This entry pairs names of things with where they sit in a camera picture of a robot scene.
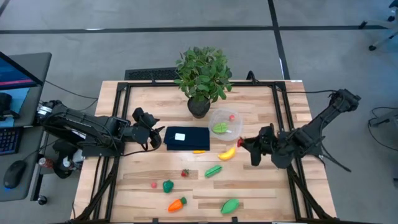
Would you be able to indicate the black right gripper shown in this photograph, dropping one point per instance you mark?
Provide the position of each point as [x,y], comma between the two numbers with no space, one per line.
[273,146]

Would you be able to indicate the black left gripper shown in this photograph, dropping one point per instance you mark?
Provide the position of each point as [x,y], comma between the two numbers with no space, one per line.
[141,133]

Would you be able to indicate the small red toy fruit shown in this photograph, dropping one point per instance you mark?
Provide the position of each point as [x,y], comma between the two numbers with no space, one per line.
[239,143]
[153,185]
[232,117]

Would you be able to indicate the yellow toy banana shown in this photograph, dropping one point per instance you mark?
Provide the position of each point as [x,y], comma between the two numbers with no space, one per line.
[226,155]

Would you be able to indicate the lime green toy vegetable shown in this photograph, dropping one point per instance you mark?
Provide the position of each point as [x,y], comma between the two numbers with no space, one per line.
[220,127]

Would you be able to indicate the small yellow toy chili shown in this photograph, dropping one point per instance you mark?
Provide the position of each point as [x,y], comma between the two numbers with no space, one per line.
[199,152]

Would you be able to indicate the bright green toy pea pod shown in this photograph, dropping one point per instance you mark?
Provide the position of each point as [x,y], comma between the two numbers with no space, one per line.
[213,171]

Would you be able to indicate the red toy strawberry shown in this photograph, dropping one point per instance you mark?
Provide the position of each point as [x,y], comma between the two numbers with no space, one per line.
[185,173]

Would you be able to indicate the dark green toy bell pepper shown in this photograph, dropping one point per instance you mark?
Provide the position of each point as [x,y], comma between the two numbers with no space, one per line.
[168,186]

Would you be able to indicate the bright green oval toy produce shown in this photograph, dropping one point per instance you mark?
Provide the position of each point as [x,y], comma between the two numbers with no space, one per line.
[230,206]

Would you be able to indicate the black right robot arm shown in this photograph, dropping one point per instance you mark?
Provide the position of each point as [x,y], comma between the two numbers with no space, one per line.
[311,130]

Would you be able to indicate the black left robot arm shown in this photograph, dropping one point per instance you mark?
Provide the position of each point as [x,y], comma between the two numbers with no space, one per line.
[93,123]

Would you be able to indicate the clear plastic tupperware container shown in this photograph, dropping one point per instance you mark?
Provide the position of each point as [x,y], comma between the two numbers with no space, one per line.
[215,117]

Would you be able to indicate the folded navy blue cloth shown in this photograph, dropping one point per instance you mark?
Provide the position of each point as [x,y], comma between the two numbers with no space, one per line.
[192,143]

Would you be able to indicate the black floor grate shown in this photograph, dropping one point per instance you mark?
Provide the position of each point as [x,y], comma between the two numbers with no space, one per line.
[149,74]

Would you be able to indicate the green potted plant black pot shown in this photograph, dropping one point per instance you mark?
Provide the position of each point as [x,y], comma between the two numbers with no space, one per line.
[202,74]

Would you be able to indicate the black white floor device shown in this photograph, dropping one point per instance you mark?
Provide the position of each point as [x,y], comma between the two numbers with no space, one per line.
[60,171]

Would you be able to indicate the red drink can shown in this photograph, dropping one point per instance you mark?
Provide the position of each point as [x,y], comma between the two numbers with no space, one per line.
[46,162]

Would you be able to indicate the gray stand leg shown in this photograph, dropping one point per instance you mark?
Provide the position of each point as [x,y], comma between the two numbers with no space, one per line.
[387,119]

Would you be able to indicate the gray office desk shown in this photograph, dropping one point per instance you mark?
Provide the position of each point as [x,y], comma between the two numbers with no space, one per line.
[37,65]

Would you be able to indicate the light blue desk mat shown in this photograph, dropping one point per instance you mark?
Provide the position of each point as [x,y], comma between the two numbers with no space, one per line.
[20,102]

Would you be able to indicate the black computer mouse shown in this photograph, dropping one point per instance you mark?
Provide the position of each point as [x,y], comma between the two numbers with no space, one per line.
[14,174]

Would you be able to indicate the black computer keyboard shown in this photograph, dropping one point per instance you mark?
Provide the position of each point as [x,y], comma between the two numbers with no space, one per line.
[7,141]

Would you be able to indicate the black rounded gadget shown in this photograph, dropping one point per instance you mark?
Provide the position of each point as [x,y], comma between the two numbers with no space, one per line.
[4,104]

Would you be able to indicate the computer monitor lit screen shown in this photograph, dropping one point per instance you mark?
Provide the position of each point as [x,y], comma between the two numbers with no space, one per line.
[12,74]

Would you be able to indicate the gray office chair base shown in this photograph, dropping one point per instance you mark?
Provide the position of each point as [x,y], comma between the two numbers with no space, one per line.
[377,23]

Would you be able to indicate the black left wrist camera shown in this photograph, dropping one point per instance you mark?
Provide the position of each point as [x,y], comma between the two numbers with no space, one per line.
[146,117]

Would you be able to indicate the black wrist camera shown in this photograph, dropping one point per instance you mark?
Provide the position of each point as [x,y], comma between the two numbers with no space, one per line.
[146,117]
[268,130]

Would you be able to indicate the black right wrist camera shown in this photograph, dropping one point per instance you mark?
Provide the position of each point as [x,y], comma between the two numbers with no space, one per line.
[268,130]

